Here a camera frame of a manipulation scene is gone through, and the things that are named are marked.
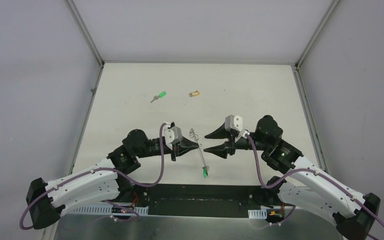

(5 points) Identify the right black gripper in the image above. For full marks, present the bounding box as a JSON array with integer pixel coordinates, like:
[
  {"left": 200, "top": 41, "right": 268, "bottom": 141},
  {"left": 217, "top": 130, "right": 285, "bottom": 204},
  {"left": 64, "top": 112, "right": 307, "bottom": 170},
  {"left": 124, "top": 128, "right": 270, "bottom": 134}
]
[{"left": 203, "top": 122, "right": 270, "bottom": 159}]

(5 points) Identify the large wire keyring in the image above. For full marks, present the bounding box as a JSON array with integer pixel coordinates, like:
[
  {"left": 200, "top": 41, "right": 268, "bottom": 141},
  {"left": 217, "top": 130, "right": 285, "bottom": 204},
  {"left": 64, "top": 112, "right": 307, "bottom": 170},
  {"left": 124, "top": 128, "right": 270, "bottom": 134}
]
[{"left": 189, "top": 128, "right": 209, "bottom": 172}]

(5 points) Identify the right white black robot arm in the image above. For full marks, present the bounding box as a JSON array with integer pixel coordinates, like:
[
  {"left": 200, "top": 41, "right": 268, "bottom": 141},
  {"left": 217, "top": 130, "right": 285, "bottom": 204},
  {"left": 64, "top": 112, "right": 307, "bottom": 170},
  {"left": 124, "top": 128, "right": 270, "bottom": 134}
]
[{"left": 205, "top": 115, "right": 381, "bottom": 240}]

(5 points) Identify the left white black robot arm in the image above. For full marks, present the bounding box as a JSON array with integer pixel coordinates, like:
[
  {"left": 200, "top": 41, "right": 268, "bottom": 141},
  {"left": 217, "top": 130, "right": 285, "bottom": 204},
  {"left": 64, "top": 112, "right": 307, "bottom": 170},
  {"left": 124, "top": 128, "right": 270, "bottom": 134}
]
[{"left": 19, "top": 124, "right": 200, "bottom": 230}]

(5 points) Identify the yellow key tag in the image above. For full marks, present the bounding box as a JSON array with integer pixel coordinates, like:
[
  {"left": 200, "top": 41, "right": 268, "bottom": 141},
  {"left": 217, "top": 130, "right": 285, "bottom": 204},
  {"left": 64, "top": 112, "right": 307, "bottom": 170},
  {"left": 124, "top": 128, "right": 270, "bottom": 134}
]
[{"left": 188, "top": 90, "right": 200, "bottom": 97}]

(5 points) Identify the green tagged loose key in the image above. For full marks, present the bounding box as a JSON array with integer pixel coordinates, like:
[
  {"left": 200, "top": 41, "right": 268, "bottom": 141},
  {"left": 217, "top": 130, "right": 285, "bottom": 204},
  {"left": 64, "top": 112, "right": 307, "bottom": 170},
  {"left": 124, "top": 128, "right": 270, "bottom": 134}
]
[{"left": 150, "top": 91, "right": 167, "bottom": 103}]

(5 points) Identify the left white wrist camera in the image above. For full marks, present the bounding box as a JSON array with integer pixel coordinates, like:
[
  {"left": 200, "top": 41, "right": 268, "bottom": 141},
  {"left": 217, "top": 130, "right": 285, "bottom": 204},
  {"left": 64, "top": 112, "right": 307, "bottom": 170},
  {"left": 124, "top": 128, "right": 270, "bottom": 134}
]
[{"left": 163, "top": 122, "right": 183, "bottom": 150}]

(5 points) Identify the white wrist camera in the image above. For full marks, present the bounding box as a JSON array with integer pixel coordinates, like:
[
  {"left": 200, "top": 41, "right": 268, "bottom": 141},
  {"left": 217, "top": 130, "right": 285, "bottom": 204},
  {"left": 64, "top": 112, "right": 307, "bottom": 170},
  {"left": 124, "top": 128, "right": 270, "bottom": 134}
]
[
  {"left": 163, "top": 122, "right": 183, "bottom": 150},
  {"left": 224, "top": 115, "right": 244, "bottom": 132}
]

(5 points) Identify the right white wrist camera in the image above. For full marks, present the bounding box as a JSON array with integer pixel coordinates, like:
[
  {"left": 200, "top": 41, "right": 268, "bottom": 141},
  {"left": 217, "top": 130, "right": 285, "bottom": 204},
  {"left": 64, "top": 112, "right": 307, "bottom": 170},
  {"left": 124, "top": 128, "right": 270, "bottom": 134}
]
[{"left": 224, "top": 115, "right": 244, "bottom": 132}]

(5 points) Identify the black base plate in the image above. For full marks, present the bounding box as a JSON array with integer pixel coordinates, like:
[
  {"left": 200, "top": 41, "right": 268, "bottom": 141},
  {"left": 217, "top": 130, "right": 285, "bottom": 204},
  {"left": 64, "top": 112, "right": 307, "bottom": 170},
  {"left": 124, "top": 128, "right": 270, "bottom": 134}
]
[{"left": 115, "top": 184, "right": 282, "bottom": 218}]

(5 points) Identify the right white cable duct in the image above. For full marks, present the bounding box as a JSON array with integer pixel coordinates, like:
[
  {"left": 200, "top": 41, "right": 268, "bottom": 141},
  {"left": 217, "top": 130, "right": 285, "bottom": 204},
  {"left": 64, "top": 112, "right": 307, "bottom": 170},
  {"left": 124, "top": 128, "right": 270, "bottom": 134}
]
[{"left": 247, "top": 209, "right": 268, "bottom": 220}]

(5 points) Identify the white cable duct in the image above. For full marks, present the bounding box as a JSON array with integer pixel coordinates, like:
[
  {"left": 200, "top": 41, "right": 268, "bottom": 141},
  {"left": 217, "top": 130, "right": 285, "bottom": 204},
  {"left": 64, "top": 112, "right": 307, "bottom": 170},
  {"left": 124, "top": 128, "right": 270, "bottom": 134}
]
[
  {"left": 67, "top": 204, "right": 135, "bottom": 216},
  {"left": 247, "top": 209, "right": 268, "bottom": 220}
]

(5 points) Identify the right aluminium frame post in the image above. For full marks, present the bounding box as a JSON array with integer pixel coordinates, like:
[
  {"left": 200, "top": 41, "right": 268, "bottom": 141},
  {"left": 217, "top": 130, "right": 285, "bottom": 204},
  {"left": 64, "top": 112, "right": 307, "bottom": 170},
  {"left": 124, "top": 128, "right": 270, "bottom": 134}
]
[{"left": 291, "top": 0, "right": 359, "bottom": 240}]

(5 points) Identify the aluminium frame post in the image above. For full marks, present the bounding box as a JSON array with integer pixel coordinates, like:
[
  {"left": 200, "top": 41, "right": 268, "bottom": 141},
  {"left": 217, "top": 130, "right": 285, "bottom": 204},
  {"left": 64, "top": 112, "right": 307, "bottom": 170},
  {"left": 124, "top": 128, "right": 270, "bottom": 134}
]
[
  {"left": 291, "top": 0, "right": 359, "bottom": 240},
  {"left": 42, "top": 0, "right": 105, "bottom": 240}
]

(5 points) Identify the left white cable duct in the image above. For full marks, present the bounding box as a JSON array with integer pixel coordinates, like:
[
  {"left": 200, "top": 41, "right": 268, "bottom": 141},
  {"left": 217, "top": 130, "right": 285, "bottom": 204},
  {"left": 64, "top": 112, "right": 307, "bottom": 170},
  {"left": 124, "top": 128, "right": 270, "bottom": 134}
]
[{"left": 67, "top": 204, "right": 135, "bottom": 216}]

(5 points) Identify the left aluminium frame post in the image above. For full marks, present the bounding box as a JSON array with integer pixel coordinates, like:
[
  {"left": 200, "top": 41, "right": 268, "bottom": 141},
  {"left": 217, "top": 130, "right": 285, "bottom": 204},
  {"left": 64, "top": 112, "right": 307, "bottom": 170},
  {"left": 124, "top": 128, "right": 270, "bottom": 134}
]
[{"left": 42, "top": 0, "right": 105, "bottom": 240}]

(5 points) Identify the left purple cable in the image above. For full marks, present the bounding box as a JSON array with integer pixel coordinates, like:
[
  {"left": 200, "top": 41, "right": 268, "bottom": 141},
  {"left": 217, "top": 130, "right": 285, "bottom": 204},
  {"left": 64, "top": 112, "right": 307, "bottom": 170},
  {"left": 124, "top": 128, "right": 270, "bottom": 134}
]
[{"left": 19, "top": 121, "right": 169, "bottom": 231}]

